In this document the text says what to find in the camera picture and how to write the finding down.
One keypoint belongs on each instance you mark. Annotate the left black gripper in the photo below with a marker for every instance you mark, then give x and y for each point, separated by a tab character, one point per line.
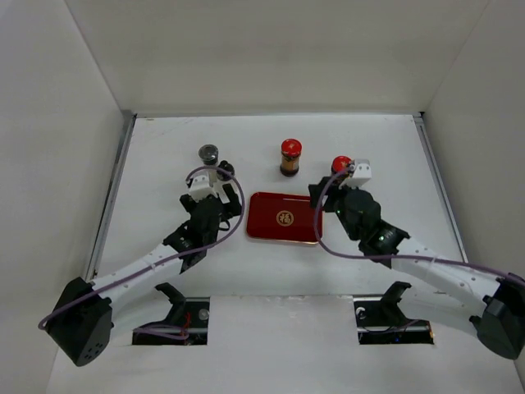
230	208

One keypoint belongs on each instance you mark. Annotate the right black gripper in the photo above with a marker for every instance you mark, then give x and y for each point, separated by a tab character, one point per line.
332	189

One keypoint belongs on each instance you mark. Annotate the white bottle black cap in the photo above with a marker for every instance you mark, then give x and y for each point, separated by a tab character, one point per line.
225	171

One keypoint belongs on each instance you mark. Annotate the white shaker grey lid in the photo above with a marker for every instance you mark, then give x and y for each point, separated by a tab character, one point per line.
209	154

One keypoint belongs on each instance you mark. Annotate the red-lid sauce jar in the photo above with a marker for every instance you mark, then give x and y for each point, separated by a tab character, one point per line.
340	163
291	150

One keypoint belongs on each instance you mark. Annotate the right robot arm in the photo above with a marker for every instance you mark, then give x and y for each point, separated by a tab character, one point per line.
483	302

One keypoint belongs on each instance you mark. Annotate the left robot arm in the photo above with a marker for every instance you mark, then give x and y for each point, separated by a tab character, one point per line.
82	320

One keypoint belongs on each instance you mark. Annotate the red rectangular tray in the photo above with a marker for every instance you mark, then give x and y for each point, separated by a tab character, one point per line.
281	217

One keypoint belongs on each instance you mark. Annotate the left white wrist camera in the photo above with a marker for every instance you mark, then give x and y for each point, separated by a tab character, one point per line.
202	185

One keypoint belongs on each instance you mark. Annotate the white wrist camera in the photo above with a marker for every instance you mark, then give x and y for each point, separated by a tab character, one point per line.
202	185
362	173

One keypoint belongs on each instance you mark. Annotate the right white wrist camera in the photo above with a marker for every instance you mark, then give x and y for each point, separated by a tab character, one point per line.
362	173

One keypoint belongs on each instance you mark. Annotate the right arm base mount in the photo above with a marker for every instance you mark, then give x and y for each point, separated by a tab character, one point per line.
380	321

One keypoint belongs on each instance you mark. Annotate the right metal table rail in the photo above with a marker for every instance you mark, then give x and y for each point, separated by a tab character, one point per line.
439	184

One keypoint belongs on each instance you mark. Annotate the metal table rail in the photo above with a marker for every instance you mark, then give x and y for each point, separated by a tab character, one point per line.
439	184
93	263

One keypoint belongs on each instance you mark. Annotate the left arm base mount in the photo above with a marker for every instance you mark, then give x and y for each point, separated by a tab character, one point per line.
185	323

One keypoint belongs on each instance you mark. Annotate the left metal table rail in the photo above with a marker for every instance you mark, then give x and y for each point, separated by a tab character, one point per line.
93	263

